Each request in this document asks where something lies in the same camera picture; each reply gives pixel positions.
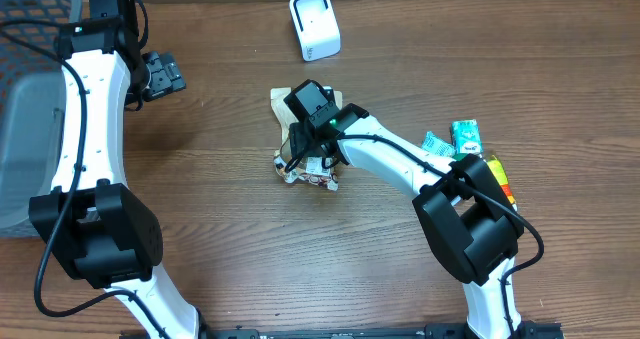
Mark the grey plastic basket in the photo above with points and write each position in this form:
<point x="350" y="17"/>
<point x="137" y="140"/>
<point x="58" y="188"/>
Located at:
<point x="32" y="114"/>

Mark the brown white snack packet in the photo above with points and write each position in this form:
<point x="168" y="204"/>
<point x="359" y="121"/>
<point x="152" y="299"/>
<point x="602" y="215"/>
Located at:
<point x="310" y="169"/>

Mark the teal snack packet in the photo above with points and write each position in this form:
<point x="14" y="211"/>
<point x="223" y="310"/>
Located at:
<point x="437" y="146"/>

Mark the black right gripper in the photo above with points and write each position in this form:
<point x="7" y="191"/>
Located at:
<point x="307" y="136"/>

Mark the white barcode scanner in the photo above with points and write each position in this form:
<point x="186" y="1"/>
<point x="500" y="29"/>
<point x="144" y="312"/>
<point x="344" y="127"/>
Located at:
<point x="316" y="28"/>

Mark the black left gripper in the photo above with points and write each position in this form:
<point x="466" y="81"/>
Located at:
<point x="166" y="77"/>

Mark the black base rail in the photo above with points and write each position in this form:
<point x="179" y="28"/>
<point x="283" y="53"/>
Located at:
<point x="350" y="333"/>

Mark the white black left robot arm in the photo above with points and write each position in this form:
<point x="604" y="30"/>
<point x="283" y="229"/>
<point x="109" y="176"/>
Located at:
<point x="70" y="69"/>

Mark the yellow oil bottle silver cap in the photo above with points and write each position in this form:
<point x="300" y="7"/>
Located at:
<point x="499" y="173"/>

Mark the small teal box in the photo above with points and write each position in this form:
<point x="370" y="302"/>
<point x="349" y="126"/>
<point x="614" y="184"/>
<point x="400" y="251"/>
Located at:
<point x="466" y="137"/>

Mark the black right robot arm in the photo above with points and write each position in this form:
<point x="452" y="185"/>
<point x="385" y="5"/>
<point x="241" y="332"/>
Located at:
<point x="469" y="223"/>

